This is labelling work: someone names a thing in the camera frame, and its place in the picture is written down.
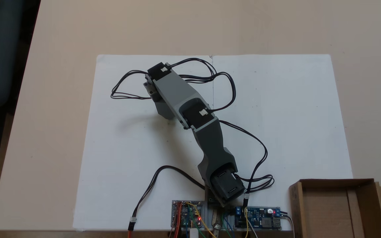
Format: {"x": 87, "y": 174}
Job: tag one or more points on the white plastic block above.
{"x": 193, "y": 233}

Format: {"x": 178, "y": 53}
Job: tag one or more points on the blue office chair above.
{"x": 2, "y": 49}

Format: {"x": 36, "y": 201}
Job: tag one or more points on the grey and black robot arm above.
{"x": 207, "y": 138}

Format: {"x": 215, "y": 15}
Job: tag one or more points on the brown cardboard box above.
{"x": 329, "y": 208}

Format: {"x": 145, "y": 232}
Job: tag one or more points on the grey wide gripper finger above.
{"x": 165, "y": 110}

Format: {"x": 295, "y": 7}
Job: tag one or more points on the blue circuit board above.
{"x": 260, "y": 218}

